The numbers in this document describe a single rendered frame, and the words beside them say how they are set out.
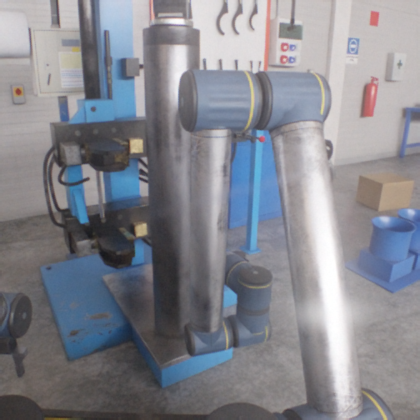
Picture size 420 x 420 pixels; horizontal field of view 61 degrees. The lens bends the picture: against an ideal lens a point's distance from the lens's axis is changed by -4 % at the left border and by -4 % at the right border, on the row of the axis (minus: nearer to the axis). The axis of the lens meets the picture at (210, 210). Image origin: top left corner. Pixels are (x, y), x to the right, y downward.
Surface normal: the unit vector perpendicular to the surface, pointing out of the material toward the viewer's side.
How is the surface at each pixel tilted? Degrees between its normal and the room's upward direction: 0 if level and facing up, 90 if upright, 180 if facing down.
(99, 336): 90
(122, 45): 90
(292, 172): 72
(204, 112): 106
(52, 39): 90
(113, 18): 90
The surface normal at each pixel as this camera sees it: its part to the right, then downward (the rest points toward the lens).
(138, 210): 0.52, 0.31
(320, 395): -0.62, 0.00
